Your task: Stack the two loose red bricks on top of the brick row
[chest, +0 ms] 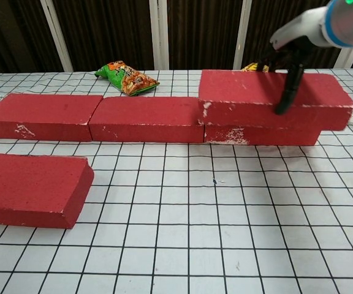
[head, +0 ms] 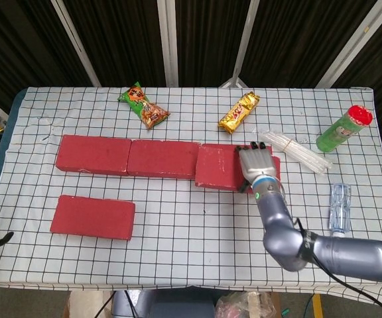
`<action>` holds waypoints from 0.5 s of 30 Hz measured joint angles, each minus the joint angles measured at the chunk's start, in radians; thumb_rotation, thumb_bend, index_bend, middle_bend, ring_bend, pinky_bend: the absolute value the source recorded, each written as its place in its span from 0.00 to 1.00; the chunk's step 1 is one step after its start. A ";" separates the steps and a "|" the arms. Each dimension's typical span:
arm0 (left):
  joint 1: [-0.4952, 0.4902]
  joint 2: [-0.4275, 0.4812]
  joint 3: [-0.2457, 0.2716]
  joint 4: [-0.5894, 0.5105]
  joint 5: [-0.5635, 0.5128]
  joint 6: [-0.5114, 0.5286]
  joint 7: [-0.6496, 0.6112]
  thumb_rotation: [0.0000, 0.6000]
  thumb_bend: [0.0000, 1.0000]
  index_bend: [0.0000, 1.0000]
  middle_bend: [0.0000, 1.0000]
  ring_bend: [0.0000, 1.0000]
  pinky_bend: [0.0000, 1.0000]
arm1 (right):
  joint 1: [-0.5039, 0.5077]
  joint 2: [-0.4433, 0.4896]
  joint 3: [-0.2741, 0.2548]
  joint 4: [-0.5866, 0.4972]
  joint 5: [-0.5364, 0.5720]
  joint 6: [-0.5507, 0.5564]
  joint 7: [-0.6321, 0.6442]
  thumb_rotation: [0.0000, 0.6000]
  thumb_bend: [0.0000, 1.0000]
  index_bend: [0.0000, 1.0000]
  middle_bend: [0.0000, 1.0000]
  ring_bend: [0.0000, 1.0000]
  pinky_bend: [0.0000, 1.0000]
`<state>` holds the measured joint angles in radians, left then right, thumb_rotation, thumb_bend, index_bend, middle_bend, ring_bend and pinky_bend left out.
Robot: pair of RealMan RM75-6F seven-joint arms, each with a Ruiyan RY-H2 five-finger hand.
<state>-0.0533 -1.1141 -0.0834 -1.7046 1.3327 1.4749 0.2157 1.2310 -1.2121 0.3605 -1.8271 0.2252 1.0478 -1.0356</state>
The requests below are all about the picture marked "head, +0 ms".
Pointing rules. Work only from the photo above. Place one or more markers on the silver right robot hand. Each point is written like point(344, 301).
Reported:
point(255, 162)

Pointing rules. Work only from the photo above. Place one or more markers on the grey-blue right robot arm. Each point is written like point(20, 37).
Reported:
point(277, 225)

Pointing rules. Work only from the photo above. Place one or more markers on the clear plastic straw bundle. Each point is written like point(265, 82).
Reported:
point(293, 150)

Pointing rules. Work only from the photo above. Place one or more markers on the gold biscuit pack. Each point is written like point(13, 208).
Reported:
point(239, 112)

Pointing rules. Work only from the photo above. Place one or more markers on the green chip can red lid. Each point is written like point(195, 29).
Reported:
point(342, 130)

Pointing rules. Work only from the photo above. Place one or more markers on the clear plastic water bottle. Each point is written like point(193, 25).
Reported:
point(340, 208)

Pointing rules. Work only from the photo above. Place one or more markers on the white black-grid tablecloth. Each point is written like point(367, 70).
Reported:
point(184, 251)

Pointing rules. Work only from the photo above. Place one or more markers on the green snack bag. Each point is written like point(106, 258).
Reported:
point(144, 107)

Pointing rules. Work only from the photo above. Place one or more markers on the crumpled clear plastic bag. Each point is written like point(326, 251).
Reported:
point(244, 304)

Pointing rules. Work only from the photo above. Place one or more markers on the grey-blue robot torso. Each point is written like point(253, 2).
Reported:
point(164, 306)

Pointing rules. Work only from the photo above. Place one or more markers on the white frame post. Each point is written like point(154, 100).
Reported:
point(350, 46)
point(242, 43)
point(168, 43)
point(78, 46)

